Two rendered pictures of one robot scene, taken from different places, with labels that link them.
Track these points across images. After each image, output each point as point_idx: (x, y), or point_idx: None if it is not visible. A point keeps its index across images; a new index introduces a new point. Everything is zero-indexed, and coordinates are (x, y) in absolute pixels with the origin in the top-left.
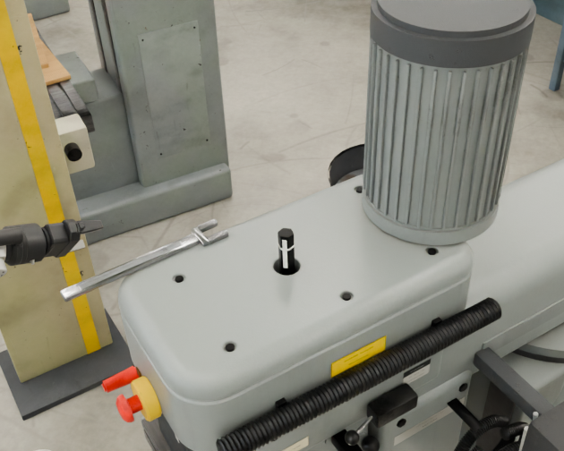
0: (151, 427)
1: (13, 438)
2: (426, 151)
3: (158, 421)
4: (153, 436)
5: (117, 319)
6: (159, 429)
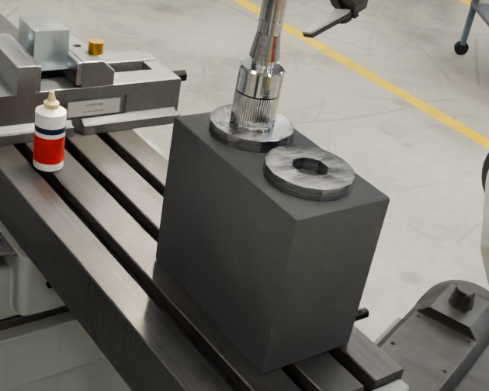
0: (371, 351)
1: None
2: None
3: (362, 363)
4: (358, 334)
5: None
6: (350, 346)
